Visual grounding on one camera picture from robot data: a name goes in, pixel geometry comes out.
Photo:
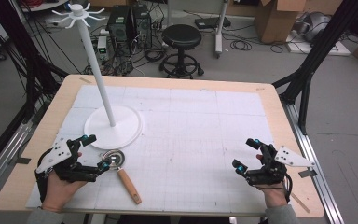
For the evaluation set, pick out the person's right hand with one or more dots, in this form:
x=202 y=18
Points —
x=273 y=196

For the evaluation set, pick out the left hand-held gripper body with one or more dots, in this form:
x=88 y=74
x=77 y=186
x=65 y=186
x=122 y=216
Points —
x=60 y=155

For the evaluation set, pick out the large open cardboard box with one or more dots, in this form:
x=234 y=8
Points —
x=279 y=21

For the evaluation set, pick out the aluminium rail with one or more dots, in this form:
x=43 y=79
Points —
x=310 y=155
x=3 y=158

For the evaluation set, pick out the white round table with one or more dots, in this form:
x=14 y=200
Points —
x=43 y=5

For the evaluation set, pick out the black tape piece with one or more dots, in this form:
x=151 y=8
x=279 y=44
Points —
x=23 y=160
x=307 y=173

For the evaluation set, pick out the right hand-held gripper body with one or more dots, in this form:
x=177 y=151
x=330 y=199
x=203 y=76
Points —
x=272 y=172

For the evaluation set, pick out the person's left hand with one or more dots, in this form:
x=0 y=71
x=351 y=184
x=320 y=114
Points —
x=57 y=194

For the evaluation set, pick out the grey rounded device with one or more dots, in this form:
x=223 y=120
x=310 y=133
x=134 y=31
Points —
x=317 y=25

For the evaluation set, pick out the black computer tower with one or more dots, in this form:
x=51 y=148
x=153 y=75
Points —
x=143 y=26
x=118 y=28

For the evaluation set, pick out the black round stool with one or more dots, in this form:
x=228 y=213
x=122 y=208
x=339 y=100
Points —
x=181 y=35

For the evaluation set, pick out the white grid mat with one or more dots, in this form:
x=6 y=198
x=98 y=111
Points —
x=183 y=140

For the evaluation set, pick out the white hook stand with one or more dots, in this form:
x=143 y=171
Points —
x=98 y=79

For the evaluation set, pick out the small device with green display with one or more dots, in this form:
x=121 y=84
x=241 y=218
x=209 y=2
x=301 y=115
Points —
x=102 y=45

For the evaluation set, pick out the white flat board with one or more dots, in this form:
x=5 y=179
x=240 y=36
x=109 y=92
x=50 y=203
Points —
x=338 y=49

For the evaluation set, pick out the black metal frame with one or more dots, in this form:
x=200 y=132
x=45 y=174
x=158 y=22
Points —
x=317 y=53
x=28 y=62

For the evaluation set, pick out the white wheeled stand post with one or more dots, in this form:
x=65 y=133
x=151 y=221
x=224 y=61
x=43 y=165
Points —
x=221 y=28

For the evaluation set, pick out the flat black box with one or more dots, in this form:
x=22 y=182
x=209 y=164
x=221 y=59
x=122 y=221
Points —
x=213 y=22

